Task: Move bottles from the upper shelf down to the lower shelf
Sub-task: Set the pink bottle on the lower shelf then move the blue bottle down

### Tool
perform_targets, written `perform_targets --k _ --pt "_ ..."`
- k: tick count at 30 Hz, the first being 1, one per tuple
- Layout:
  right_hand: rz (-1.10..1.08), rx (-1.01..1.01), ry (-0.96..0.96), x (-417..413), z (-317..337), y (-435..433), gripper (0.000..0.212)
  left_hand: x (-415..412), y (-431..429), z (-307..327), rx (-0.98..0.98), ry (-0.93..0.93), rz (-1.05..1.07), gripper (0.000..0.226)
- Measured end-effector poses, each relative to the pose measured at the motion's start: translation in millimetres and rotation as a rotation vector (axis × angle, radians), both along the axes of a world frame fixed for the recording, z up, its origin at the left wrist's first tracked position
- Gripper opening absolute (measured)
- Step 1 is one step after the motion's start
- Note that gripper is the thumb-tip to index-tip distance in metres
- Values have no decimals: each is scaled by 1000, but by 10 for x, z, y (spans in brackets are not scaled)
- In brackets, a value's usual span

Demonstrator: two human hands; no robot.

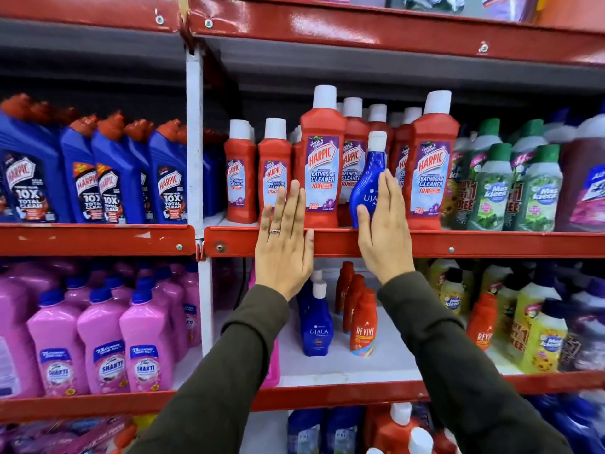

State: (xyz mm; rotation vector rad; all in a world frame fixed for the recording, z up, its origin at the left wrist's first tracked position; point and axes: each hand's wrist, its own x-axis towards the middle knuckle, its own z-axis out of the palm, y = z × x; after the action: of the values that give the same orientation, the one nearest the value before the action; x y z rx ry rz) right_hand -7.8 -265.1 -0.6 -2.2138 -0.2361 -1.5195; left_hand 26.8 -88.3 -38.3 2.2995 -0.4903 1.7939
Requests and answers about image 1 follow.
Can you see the person's right hand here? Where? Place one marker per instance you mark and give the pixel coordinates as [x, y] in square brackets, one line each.
[387, 250]

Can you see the person's left hand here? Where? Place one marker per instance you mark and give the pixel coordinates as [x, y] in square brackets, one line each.
[281, 260]

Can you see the person's right thumb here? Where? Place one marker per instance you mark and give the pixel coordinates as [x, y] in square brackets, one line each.
[364, 227]

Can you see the person's left middle finger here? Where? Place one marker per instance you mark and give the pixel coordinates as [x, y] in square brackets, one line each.
[289, 207]

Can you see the person's left thumb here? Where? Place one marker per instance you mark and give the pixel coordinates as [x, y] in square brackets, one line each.
[308, 246]

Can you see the person's left little finger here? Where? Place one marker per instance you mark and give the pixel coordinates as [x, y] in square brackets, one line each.
[264, 226]

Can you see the blue liquid bottle white cap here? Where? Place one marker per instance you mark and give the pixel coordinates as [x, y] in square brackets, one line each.
[305, 290]
[317, 326]
[368, 179]

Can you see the person's left forearm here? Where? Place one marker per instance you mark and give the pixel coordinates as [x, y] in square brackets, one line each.
[227, 373]

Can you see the person's right forearm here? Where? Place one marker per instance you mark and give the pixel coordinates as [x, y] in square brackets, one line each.
[463, 373]

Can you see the orange starch bottle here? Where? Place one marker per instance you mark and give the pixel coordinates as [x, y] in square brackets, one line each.
[352, 297]
[344, 283]
[482, 321]
[364, 326]

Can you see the row of red cleaner bottles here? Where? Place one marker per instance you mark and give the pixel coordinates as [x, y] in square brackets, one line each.
[324, 160]

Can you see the white bottle green cap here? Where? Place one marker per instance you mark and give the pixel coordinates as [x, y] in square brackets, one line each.
[522, 151]
[472, 155]

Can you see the pale green cleaner bottle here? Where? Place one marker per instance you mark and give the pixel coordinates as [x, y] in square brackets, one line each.
[541, 193]
[491, 193]

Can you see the row of blue cleaner bottles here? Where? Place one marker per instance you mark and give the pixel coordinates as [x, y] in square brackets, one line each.
[113, 174]

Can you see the dark blue refill pouch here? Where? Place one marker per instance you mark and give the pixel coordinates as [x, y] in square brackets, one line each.
[344, 430]
[305, 432]

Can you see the row of yellow cleaner bottles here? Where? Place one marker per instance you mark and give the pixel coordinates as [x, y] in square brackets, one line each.
[529, 321]

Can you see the row of pink cleaner bottles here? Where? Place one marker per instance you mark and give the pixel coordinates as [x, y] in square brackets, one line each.
[99, 335]

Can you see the red bottle white cap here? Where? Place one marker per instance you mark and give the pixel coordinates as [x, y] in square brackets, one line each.
[420, 442]
[394, 430]

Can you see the large purple cleaner bottle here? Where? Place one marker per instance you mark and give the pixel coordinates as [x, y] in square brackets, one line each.
[583, 184]

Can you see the purple bottle dark cap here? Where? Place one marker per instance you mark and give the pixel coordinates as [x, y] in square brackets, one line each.
[588, 345]
[591, 293]

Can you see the dark packet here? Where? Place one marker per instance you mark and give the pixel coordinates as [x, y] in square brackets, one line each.
[435, 2]

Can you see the purple packet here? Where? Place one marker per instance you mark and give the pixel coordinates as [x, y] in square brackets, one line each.
[508, 5]

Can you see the group of blue bottles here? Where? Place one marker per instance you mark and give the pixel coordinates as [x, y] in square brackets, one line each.
[572, 420]

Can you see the pile of pink packets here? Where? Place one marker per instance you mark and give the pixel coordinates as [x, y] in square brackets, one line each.
[61, 437]

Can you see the red metal shelf rail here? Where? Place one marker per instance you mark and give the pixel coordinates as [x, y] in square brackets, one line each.
[378, 30]
[71, 406]
[94, 240]
[331, 396]
[472, 243]
[85, 11]

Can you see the white shelf upright post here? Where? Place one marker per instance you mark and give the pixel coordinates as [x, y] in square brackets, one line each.
[194, 137]

